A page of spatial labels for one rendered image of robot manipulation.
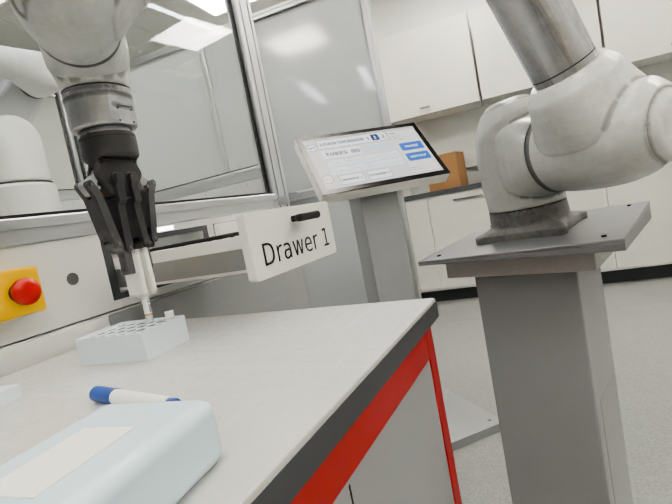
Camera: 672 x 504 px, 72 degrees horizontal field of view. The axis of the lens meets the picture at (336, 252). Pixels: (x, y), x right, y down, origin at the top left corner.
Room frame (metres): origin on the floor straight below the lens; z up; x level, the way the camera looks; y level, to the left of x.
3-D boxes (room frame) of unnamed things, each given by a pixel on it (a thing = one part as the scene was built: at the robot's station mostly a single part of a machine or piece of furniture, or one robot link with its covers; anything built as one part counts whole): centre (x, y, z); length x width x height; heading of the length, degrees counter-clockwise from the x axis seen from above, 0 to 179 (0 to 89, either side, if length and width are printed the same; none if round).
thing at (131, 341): (0.65, 0.31, 0.78); 0.12 x 0.08 x 0.04; 68
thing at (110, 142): (0.67, 0.29, 1.03); 0.08 x 0.07 x 0.09; 158
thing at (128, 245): (0.66, 0.30, 0.96); 0.04 x 0.01 x 0.11; 68
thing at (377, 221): (1.78, -0.20, 0.51); 0.50 x 0.45 x 1.02; 19
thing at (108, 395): (0.42, 0.22, 0.77); 0.14 x 0.02 x 0.02; 54
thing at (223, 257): (0.94, 0.26, 0.86); 0.40 x 0.26 x 0.06; 63
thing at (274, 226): (0.85, 0.07, 0.87); 0.29 x 0.02 x 0.11; 153
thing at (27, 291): (0.68, 0.46, 0.88); 0.04 x 0.03 x 0.04; 153
